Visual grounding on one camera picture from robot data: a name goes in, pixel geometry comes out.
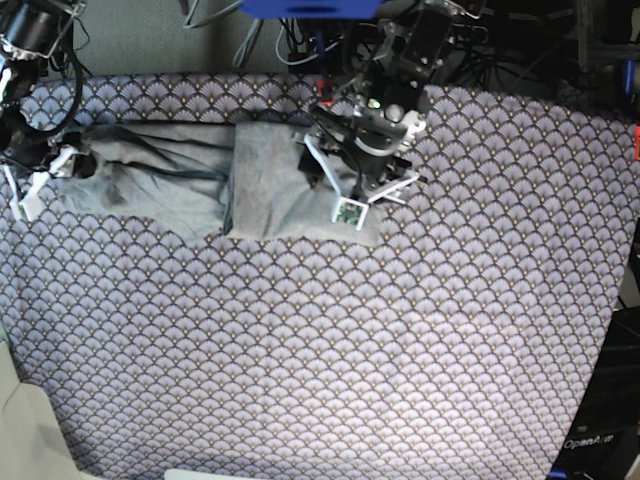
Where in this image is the light grey T-shirt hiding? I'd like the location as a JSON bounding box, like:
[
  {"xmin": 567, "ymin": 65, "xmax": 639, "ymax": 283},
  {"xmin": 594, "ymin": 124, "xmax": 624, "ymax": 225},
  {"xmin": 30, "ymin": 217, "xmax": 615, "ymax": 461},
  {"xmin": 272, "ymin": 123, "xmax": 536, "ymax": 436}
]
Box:
[{"xmin": 56, "ymin": 122, "xmax": 382, "ymax": 247}]

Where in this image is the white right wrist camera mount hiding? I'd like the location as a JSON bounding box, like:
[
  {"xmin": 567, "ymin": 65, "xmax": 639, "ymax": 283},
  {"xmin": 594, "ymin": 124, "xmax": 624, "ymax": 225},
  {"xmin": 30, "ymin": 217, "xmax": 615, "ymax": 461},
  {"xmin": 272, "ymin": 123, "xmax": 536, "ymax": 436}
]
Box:
[{"xmin": 2, "ymin": 145, "xmax": 80, "ymax": 222}]

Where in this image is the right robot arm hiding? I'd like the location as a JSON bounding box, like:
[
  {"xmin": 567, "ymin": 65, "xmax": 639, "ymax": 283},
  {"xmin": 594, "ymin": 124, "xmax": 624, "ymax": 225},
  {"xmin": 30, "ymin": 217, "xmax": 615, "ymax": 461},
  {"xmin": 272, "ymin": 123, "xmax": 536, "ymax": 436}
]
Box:
[{"xmin": 1, "ymin": 1, "xmax": 86, "ymax": 174}]

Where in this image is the red table clamp centre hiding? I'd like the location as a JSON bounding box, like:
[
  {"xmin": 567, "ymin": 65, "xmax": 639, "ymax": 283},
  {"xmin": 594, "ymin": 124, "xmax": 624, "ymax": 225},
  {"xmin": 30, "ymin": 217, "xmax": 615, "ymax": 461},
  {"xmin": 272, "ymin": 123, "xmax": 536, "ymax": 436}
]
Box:
[{"xmin": 317, "ymin": 76, "xmax": 334, "ymax": 106}]

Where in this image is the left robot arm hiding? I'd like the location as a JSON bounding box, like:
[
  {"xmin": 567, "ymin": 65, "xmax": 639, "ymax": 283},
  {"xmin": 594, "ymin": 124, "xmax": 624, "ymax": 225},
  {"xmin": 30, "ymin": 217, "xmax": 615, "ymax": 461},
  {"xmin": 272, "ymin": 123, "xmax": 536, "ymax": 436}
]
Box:
[{"xmin": 298, "ymin": 1, "xmax": 486, "ymax": 204}]

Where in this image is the red table clamp right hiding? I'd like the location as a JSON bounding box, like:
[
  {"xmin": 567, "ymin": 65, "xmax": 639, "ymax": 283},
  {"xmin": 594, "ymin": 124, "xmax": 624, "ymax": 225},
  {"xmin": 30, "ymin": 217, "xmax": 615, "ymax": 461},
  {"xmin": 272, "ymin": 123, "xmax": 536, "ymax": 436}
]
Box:
[{"xmin": 634, "ymin": 125, "xmax": 640, "ymax": 161}]

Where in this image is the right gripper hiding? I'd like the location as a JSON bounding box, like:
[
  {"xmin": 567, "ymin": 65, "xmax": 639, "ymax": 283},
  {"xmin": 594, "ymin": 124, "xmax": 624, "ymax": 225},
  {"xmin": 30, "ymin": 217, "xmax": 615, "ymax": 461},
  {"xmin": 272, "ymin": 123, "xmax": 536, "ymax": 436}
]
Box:
[{"xmin": 1, "ymin": 127, "xmax": 98, "ymax": 179}]

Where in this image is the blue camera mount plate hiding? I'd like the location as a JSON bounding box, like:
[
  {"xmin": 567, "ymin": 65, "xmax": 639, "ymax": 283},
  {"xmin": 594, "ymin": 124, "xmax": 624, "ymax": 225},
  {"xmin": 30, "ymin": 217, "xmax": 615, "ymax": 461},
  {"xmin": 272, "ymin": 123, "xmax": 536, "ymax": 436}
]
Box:
[{"xmin": 241, "ymin": 0, "xmax": 382, "ymax": 19}]

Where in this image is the red table clamp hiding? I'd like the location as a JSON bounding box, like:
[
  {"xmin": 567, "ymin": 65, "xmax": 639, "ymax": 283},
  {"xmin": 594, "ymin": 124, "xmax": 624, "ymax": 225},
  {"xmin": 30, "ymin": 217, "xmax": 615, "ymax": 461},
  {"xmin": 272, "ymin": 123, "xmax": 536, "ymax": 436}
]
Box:
[
  {"xmin": 317, "ymin": 76, "xmax": 334, "ymax": 106},
  {"xmin": 634, "ymin": 125, "xmax": 640, "ymax": 161}
]

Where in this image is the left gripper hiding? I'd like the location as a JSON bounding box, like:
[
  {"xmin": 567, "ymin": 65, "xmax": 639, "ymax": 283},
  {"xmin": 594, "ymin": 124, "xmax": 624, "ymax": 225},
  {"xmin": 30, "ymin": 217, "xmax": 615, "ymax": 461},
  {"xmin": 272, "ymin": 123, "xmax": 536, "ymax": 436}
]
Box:
[{"xmin": 298, "ymin": 107, "xmax": 426, "ymax": 190}]

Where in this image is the fan-patterned purple table cloth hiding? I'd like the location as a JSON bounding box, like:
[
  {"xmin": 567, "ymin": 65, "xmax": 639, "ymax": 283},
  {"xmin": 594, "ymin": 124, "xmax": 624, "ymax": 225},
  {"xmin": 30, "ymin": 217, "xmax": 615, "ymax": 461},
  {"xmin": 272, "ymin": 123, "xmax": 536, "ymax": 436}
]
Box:
[{"xmin": 1, "ymin": 87, "xmax": 639, "ymax": 479}]

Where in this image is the black OpenArm box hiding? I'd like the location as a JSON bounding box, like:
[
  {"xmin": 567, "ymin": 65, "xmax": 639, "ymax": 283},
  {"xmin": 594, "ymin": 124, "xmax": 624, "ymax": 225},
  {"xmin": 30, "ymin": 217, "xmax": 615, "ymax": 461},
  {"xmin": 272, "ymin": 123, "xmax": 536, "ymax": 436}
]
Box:
[{"xmin": 554, "ymin": 307, "xmax": 639, "ymax": 479}]

